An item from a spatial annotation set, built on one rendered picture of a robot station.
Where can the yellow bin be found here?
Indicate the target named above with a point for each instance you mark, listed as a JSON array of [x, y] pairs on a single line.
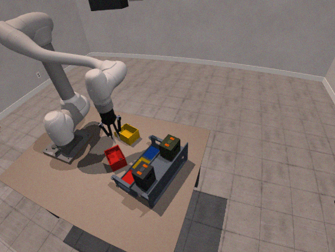
[[129, 134]]

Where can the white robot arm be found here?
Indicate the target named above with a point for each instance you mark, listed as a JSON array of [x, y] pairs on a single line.
[[31, 35]]

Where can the red bin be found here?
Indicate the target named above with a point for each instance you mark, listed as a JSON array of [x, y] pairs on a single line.
[[114, 154]]

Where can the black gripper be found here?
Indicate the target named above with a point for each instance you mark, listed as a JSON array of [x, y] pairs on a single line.
[[108, 119]]

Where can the dark grey metal shelf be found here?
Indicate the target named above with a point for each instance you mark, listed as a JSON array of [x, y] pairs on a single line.
[[165, 172]]

